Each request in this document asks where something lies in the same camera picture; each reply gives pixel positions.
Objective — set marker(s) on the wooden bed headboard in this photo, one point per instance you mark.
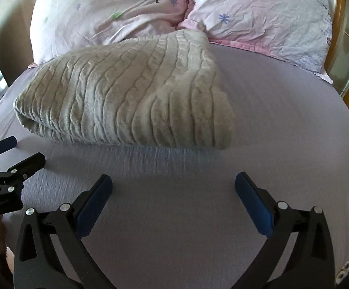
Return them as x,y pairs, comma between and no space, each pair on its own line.
332,51

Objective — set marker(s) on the pink pillow with blue flowers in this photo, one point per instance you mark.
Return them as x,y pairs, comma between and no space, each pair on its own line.
264,15

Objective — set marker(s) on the pink pillow with tree print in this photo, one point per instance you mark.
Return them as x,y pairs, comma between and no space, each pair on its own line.
102,9

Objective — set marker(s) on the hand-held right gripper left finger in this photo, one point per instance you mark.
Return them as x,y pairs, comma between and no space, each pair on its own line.
92,206

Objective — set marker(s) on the bed with purple sheet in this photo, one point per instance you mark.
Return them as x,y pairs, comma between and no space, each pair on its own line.
174,186

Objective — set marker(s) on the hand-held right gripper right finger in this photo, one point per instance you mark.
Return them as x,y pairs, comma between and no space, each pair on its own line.
254,206

